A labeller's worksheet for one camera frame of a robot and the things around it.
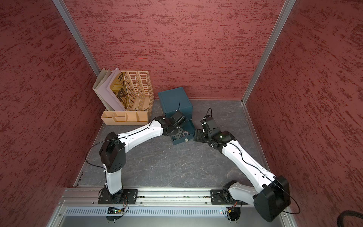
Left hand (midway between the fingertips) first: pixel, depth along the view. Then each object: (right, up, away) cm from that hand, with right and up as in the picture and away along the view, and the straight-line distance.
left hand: (175, 134), depth 87 cm
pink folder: (-48, +29, +2) cm, 56 cm away
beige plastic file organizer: (-34, +27, +33) cm, 55 cm away
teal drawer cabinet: (0, +23, +5) cm, 23 cm away
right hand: (+14, -1, -7) cm, 16 cm away
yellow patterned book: (-42, +32, +12) cm, 54 cm away
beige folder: (-51, +40, +8) cm, 65 cm away
